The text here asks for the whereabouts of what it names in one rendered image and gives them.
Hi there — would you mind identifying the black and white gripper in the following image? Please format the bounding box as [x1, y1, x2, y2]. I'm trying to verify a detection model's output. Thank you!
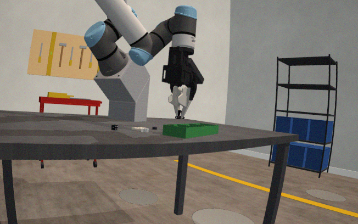
[162, 46, 197, 119]

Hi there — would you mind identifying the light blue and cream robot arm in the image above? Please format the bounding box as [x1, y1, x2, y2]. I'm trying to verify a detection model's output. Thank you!
[84, 0, 197, 76]

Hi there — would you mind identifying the green three-compartment bin rack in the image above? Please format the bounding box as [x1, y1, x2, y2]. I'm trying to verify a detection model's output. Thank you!
[163, 123, 219, 138]

